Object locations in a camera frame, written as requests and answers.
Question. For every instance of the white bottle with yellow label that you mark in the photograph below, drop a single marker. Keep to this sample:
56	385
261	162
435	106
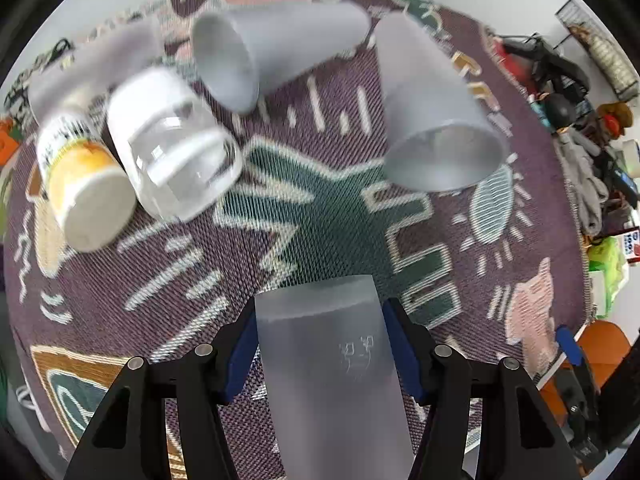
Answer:
82	185

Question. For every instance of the frosted translucent cup with print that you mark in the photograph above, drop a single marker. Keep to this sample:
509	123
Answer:
330	375

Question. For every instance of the green plastic bag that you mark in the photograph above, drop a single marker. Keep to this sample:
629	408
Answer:
607	270

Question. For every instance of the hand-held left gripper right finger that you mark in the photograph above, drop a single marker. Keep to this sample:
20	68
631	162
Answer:
401	355

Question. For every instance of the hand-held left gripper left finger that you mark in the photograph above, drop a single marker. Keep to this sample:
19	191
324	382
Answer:
239	360

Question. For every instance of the clear glass cup white band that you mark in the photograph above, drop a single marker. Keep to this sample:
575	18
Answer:
170	145

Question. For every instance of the grey cloth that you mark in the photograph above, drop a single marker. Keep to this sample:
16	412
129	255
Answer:
585	180

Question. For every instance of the printed woven blanket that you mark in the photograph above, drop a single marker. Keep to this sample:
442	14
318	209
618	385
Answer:
320	220

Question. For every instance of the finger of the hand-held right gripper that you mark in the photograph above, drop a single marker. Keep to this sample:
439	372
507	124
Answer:
569	346

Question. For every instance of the red and white box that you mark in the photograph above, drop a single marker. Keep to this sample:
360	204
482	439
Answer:
632	247

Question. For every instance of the grey plastic cup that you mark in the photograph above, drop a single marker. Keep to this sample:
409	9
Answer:
280	45
430	110

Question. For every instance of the orange chair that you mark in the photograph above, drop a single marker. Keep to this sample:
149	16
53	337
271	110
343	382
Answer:
606	347

